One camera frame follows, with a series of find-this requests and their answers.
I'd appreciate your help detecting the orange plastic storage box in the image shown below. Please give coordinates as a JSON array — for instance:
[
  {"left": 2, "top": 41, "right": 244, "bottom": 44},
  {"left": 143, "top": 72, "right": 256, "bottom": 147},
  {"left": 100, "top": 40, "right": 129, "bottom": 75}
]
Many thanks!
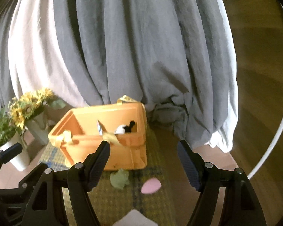
[{"left": 48, "top": 95, "right": 147, "bottom": 171}]

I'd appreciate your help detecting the Mickey Mouse plush toy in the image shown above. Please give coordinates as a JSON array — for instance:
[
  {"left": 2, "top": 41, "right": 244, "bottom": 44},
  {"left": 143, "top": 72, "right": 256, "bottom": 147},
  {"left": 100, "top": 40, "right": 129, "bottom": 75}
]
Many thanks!
[{"left": 114, "top": 121, "right": 136, "bottom": 135}]

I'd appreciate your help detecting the green soft frog toy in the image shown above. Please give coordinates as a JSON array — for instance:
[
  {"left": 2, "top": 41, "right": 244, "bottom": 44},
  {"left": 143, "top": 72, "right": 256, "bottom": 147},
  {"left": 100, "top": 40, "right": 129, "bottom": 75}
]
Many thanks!
[{"left": 110, "top": 169, "right": 130, "bottom": 190}]

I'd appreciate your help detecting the pink soft oval toy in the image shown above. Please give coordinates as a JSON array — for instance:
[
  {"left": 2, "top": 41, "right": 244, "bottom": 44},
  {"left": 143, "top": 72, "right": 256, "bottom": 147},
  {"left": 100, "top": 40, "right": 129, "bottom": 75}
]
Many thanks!
[{"left": 141, "top": 178, "right": 161, "bottom": 194}]

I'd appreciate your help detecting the white ribbed plant pot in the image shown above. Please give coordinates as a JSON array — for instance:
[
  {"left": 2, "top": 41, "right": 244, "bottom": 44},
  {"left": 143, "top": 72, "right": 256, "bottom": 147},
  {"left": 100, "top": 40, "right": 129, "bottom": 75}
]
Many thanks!
[{"left": 0, "top": 132, "right": 31, "bottom": 171}]

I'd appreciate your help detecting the green leafy plant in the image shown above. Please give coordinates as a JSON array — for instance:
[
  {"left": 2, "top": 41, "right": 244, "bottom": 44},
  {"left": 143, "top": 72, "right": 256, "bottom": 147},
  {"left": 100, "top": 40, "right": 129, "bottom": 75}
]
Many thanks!
[{"left": 0, "top": 108, "right": 17, "bottom": 147}]

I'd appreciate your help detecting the grey ribbed vase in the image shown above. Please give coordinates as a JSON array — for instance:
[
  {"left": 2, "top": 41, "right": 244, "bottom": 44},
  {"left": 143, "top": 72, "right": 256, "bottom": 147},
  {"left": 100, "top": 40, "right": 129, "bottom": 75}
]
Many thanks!
[{"left": 26, "top": 112, "right": 49, "bottom": 145}]

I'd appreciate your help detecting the sunflower bouquet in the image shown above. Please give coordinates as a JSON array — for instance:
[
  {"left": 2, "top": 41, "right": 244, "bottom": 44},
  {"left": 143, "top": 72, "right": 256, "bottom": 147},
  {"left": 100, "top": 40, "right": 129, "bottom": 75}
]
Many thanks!
[{"left": 8, "top": 88, "right": 66, "bottom": 130}]

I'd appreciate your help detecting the yellow blue woven rug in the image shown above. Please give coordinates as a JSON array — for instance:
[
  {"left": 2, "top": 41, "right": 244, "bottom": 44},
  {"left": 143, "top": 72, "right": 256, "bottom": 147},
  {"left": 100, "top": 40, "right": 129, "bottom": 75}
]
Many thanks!
[{"left": 37, "top": 124, "right": 180, "bottom": 226}]

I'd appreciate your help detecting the white sheer curtain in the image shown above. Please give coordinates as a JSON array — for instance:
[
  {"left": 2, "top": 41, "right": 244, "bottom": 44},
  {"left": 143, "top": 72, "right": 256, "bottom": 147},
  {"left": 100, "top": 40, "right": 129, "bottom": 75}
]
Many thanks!
[{"left": 8, "top": 0, "right": 87, "bottom": 107}]

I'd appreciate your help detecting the grey curtain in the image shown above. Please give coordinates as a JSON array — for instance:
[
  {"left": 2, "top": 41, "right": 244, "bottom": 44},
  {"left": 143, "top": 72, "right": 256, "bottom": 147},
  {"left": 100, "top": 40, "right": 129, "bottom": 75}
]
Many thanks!
[{"left": 0, "top": 0, "right": 238, "bottom": 153}]

